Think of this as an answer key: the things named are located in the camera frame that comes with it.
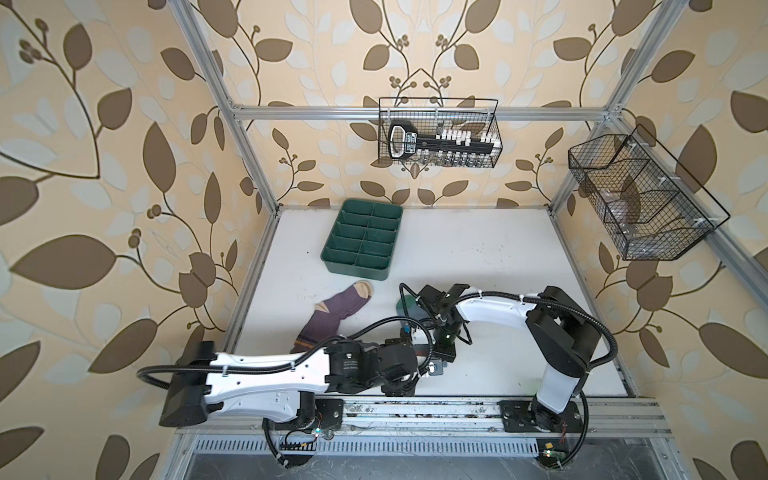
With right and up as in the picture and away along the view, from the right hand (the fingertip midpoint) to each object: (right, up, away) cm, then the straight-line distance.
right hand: (435, 361), depth 83 cm
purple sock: (-33, +9, +8) cm, 35 cm away
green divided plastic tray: (-23, +34, +20) cm, 46 cm away
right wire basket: (+52, +42, -11) cm, 68 cm away
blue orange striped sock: (-8, +16, -6) cm, 19 cm away
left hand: (-6, +5, -12) cm, 14 cm away
